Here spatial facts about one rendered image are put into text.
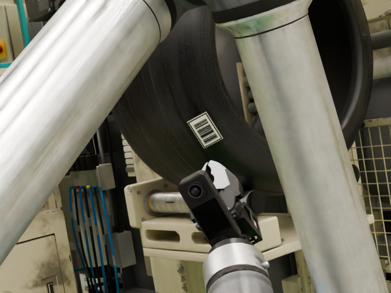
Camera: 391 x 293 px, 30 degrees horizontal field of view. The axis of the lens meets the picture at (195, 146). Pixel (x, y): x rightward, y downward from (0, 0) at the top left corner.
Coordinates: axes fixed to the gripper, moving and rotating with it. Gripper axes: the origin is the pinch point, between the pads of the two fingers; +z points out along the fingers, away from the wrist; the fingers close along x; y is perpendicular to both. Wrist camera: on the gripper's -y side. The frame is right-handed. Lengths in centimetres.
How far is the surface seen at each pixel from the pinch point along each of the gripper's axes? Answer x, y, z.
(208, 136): -0.6, 4.3, 12.7
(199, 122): -0.6, 1.3, 13.6
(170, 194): -19.2, 22.8, 26.4
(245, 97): -3, 43, 74
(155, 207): -24.7, 25.2, 27.8
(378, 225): 8, 118, 77
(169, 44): 1.8, -11.1, 21.4
